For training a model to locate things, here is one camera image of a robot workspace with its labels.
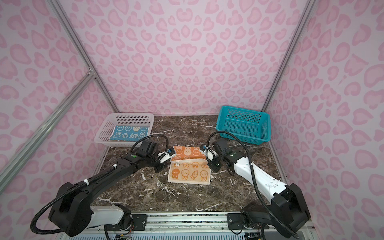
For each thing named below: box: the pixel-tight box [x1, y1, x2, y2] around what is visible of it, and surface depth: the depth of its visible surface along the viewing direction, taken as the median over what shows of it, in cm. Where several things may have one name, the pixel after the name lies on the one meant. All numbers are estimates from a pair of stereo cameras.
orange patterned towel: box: [167, 146, 211, 185], surface depth 91 cm
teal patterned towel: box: [109, 125, 149, 141], surface depth 108 cm
